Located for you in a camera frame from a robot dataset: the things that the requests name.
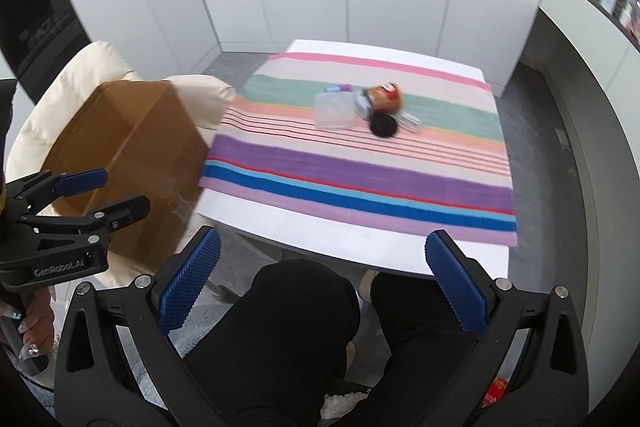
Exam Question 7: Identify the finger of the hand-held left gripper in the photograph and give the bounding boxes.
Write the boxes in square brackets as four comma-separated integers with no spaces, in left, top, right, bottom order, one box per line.
[4,168,109,212]
[20,196,151,253]

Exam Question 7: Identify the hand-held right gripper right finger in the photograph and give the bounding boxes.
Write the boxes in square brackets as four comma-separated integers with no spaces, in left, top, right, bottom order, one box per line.
[424,229,590,427]

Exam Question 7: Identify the cardboard box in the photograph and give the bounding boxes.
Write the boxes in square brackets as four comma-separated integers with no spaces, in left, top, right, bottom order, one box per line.
[37,79,211,268]

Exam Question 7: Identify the clear plastic container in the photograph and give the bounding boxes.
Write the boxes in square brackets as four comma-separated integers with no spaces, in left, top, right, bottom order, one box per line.
[314,91,358,132]

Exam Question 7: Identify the person's left hand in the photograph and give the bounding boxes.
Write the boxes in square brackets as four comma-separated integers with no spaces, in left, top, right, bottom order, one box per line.
[0,292,57,365]

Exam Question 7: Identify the jar with orange label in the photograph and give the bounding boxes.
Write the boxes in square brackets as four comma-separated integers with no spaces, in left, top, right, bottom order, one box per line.
[356,82,405,118]

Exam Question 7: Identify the red packet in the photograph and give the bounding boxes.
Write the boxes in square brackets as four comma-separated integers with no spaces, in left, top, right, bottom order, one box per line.
[482,377,508,408]

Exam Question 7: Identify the black built-in appliance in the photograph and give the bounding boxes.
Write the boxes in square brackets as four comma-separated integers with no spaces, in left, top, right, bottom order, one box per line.
[0,0,91,102]

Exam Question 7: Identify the cream padded chair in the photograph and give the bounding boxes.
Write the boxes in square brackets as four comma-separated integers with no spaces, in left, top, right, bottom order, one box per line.
[2,39,238,303]

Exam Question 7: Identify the small clear jar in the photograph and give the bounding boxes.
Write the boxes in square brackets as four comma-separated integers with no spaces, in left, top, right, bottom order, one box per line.
[397,111,423,134]

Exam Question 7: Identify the striped colourful cloth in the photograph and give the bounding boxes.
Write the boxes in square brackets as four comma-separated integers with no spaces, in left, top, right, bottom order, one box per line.
[199,51,518,248]

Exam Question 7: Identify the person's black pants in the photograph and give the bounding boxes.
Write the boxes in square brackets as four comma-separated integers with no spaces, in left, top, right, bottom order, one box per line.
[182,257,501,427]

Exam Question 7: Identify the black round compact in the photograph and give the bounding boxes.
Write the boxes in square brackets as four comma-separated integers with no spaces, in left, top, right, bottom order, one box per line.
[369,113,399,138]

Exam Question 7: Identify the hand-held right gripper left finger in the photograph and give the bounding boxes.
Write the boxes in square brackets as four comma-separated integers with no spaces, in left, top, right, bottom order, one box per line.
[54,227,222,427]

